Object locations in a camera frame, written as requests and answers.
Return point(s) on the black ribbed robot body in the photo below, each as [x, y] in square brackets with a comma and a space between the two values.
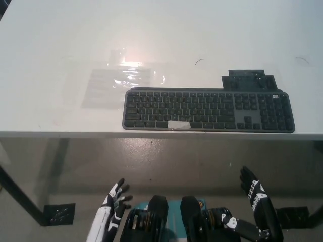
[190, 216]

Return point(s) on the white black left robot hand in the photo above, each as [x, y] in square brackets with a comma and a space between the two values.
[101, 221]

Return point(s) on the crinkled clear tape piece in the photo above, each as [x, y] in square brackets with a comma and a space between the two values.
[131, 65]

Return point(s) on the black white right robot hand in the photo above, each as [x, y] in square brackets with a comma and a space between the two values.
[265, 214]

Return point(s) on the white tape strip on spacebar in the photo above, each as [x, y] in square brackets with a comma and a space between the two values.
[178, 124]

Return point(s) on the clear rectangular plastic sheet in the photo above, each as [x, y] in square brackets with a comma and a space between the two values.
[101, 93]

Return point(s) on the thin black curved thread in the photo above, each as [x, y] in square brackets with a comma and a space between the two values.
[198, 60]
[302, 59]

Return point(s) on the teal robot body plate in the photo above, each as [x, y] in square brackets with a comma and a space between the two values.
[174, 216]

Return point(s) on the black metal table leg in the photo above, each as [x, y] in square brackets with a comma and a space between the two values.
[22, 199]

